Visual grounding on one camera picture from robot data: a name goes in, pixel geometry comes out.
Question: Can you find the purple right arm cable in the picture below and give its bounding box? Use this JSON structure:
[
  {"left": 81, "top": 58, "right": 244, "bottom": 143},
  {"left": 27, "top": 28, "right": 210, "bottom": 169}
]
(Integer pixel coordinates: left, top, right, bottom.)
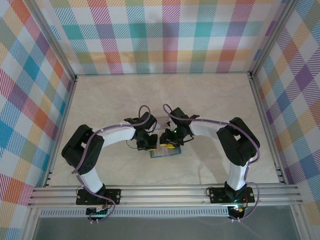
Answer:
[{"left": 162, "top": 103, "right": 263, "bottom": 223}]

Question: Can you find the long aluminium mounting rail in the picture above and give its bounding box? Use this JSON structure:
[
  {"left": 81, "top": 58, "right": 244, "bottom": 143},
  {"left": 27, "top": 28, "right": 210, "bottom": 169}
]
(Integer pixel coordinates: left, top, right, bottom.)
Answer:
[{"left": 26, "top": 183, "right": 303, "bottom": 207}]

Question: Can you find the green lit circuit board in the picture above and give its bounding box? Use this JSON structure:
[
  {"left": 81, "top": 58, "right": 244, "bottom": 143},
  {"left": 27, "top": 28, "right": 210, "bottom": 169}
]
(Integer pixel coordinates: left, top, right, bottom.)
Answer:
[{"left": 86, "top": 206, "right": 111, "bottom": 218}]

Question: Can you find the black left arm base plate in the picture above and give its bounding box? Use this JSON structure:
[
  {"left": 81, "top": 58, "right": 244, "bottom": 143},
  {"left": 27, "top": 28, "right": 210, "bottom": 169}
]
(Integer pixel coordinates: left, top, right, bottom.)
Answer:
[{"left": 75, "top": 187, "right": 123, "bottom": 206}]

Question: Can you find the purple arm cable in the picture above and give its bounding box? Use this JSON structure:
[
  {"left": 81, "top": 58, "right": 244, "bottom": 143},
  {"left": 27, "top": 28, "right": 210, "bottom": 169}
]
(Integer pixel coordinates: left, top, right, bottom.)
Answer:
[
  {"left": 162, "top": 103, "right": 263, "bottom": 223},
  {"left": 71, "top": 104, "right": 154, "bottom": 224}
]

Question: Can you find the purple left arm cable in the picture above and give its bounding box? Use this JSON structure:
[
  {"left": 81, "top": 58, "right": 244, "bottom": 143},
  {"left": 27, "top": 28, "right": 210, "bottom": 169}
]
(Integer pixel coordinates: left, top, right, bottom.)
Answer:
[{"left": 71, "top": 104, "right": 154, "bottom": 224}]

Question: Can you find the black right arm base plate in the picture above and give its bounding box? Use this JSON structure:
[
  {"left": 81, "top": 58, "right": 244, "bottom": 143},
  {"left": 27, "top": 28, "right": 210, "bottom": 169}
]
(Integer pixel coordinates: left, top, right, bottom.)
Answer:
[{"left": 208, "top": 186, "right": 256, "bottom": 204}]

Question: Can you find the aluminium corner post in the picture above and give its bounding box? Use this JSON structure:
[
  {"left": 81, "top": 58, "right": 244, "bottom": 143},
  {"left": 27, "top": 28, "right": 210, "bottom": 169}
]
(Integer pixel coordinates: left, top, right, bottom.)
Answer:
[
  {"left": 23, "top": 0, "right": 78, "bottom": 83},
  {"left": 248, "top": 0, "right": 301, "bottom": 81}
]

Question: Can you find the aluminium frame leg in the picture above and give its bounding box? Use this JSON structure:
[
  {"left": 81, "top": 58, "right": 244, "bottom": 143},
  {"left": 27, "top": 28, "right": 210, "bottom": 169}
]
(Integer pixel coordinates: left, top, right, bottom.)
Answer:
[
  {"left": 21, "top": 206, "right": 43, "bottom": 240},
  {"left": 289, "top": 204, "right": 313, "bottom": 240}
]

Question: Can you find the circuit board with orange part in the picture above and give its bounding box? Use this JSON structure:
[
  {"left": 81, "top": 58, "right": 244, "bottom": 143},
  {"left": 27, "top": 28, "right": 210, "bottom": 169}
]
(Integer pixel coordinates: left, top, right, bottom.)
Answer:
[{"left": 228, "top": 204, "right": 247, "bottom": 218}]

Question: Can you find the slotted grey cable duct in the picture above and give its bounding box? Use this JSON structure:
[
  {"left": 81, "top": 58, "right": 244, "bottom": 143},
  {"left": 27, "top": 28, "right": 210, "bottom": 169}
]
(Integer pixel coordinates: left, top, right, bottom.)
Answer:
[{"left": 39, "top": 208, "right": 230, "bottom": 218}]

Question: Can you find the plain grey credit card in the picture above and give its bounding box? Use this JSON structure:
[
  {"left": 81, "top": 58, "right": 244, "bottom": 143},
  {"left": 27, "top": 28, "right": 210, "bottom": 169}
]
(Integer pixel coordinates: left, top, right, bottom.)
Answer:
[{"left": 155, "top": 116, "right": 171, "bottom": 129}]

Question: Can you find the teal leather card holder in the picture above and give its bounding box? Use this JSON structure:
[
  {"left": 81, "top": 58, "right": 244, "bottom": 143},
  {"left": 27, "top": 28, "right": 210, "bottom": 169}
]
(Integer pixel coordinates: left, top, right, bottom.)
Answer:
[{"left": 149, "top": 146, "right": 182, "bottom": 159}]

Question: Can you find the aluminium side rail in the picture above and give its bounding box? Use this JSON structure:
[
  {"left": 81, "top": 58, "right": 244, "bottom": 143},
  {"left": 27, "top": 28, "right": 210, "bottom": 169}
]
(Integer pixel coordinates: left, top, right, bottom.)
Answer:
[
  {"left": 248, "top": 72, "right": 288, "bottom": 186},
  {"left": 41, "top": 76, "right": 80, "bottom": 188}
]

